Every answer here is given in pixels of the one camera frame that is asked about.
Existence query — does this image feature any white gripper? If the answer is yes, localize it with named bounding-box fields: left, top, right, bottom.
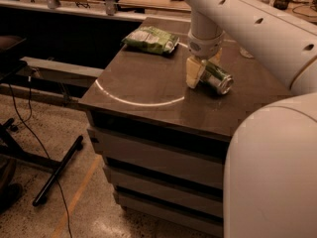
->
left=186, top=31, right=224, bottom=89

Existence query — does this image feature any green soda can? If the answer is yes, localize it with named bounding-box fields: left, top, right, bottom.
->
left=200, top=59, right=234, bottom=95

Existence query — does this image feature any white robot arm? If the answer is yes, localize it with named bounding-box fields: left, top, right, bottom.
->
left=185, top=0, right=317, bottom=238

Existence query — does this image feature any clear plastic water bottle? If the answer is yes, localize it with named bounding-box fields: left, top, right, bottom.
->
left=240, top=47, right=254, bottom=59

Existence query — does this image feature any green chip bag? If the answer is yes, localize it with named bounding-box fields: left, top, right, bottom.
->
left=122, top=26, right=179, bottom=55

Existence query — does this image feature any grey drawer cabinet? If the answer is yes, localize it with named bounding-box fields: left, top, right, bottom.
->
left=78, top=17, right=293, bottom=238

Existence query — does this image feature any black round cup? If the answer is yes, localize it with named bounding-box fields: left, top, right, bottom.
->
left=273, top=0, right=290, bottom=10

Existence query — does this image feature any black chair base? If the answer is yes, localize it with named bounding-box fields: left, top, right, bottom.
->
left=0, top=118, right=83, bottom=206

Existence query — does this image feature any black floor cable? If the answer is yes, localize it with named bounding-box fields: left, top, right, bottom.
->
left=7, top=70, right=73, bottom=238

